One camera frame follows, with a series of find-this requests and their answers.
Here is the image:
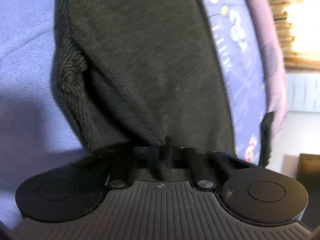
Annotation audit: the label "beige curtain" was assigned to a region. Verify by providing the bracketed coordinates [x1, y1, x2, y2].
[268, 0, 319, 72]

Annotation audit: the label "black knit pants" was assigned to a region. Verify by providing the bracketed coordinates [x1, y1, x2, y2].
[51, 0, 237, 181]

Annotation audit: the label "purple floral bed sheet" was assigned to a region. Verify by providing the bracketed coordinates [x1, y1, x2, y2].
[1, 0, 266, 228]

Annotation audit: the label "dark box on floor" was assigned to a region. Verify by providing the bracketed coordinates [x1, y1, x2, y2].
[296, 154, 320, 229]

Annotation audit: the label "white radiator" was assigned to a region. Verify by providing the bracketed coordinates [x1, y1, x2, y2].
[286, 73, 320, 113]

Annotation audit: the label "pink floral quilt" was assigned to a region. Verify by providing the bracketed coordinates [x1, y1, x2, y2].
[245, 0, 288, 167]

